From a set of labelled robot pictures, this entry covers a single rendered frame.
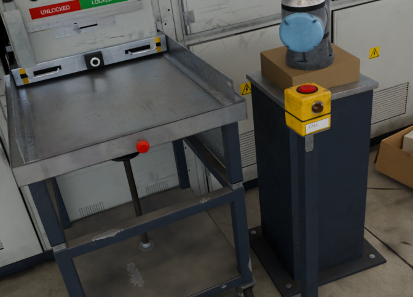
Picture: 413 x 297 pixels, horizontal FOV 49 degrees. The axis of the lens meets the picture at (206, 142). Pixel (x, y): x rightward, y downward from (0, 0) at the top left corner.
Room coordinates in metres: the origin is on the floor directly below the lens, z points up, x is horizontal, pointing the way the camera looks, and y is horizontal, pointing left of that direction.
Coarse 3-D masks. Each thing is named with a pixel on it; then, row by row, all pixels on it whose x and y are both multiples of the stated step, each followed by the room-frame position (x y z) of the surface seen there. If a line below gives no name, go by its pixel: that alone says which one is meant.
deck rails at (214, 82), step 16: (176, 48) 1.55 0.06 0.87; (176, 64) 1.50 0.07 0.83; (192, 64) 1.41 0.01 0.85; (208, 64) 1.27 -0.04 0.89; (192, 80) 1.33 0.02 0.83; (208, 80) 1.29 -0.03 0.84; (224, 80) 1.17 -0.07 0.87; (16, 96) 1.36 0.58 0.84; (224, 96) 1.17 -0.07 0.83; (16, 112) 1.17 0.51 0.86; (16, 128) 1.02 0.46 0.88; (32, 128) 1.13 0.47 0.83; (32, 144) 1.03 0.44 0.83; (32, 160) 0.95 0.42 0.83
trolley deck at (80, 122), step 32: (128, 64) 1.58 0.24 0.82; (160, 64) 1.53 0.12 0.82; (32, 96) 1.39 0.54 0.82; (64, 96) 1.35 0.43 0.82; (96, 96) 1.31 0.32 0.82; (128, 96) 1.28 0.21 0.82; (160, 96) 1.24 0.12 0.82; (192, 96) 1.21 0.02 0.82; (64, 128) 1.11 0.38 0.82; (96, 128) 1.08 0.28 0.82; (128, 128) 1.06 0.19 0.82; (160, 128) 1.05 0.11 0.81; (192, 128) 1.08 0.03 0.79; (64, 160) 0.97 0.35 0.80; (96, 160) 0.99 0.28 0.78
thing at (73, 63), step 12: (156, 36) 1.63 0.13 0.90; (108, 48) 1.57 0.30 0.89; (120, 48) 1.59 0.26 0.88; (132, 48) 1.60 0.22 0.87; (144, 48) 1.62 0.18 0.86; (48, 60) 1.51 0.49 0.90; (60, 60) 1.52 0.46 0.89; (72, 60) 1.53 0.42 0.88; (84, 60) 1.54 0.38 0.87; (108, 60) 1.57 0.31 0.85; (120, 60) 1.59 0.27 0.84; (12, 72) 1.46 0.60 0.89; (36, 72) 1.49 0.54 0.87; (48, 72) 1.50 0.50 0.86; (60, 72) 1.51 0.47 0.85; (72, 72) 1.53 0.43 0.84; (24, 84) 1.48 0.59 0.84
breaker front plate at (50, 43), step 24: (0, 0) 1.47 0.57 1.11; (24, 0) 1.50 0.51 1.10; (48, 0) 1.52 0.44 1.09; (72, 0) 1.55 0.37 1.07; (144, 0) 1.63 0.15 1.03; (72, 24) 1.54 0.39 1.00; (120, 24) 1.60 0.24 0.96; (144, 24) 1.63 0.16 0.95; (48, 48) 1.52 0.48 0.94; (72, 48) 1.54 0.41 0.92; (96, 48) 1.57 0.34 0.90
